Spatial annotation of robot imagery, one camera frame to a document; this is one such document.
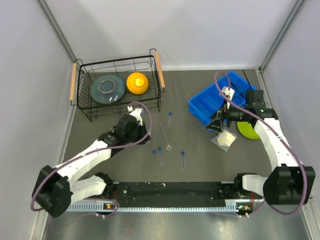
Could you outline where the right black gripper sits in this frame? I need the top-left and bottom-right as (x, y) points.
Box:
(205, 98), (250, 133)

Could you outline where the plastic bag of cotton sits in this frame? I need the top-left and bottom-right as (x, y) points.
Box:
(211, 129), (237, 152)

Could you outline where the glass stirring rod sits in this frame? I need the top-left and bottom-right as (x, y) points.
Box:
(160, 122), (172, 151)

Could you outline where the black wire ring stand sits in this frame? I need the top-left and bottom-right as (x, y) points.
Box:
(228, 70), (255, 98)

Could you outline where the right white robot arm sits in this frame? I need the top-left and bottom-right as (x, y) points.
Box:
(206, 87), (316, 206)

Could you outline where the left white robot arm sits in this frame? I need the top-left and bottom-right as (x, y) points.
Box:
(31, 108), (151, 218)

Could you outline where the blue plastic divided bin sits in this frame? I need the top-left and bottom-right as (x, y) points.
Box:
(188, 83), (246, 126)

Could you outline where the blue-capped test tube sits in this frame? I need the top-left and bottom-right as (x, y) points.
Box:
(152, 150), (160, 163)
(181, 151), (186, 169)
(168, 112), (172, 128)
(158, 147), (164, 165)

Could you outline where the lime green plate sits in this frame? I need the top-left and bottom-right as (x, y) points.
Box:
(237, 121), (260, 140)

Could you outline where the orange ribbed bowl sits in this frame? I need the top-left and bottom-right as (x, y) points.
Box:
(126, 72), (149, 95)

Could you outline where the blue ceramic plate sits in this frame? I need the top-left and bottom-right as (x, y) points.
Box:
(89, 74), (126, 104)

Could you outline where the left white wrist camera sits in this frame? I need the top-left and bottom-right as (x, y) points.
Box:
(127, 105), (144, 126)

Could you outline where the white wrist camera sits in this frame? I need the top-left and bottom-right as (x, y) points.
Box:
(127, 105), (144, 126)
(220, 86), (235, 104)

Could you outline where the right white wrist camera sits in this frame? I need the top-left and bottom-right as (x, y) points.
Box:
(220, 86), (235, 104)

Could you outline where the black wire basket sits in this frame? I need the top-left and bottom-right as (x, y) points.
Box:
(69, 48), (166, 121)

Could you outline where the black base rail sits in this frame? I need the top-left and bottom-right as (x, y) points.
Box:
(111, 181), (238, 208)

